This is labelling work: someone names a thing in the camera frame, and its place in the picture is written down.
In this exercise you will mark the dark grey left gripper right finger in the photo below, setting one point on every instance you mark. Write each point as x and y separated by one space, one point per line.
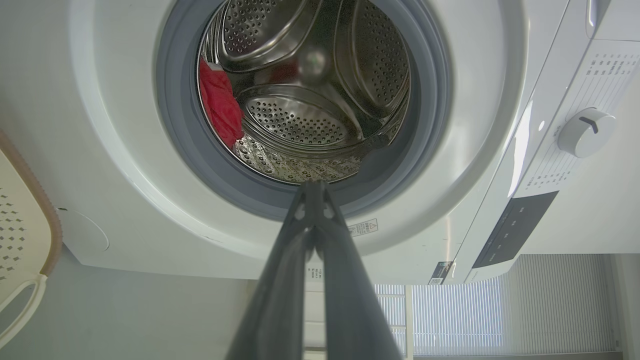
350 300

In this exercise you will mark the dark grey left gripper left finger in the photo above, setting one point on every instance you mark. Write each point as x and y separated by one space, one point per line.
272 300

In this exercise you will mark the red and white garment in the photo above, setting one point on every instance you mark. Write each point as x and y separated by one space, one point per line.
220 107

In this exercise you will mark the cream perforated laundry basket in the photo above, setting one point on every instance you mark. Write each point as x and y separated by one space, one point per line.
22 235

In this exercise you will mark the white plastic appliance dial knob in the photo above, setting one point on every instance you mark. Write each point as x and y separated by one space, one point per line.
585 132

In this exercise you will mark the white pleated window blind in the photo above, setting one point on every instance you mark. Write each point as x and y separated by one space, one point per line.
500 315

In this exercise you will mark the white front-load washing machine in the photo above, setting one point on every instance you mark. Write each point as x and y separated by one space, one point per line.
125 150

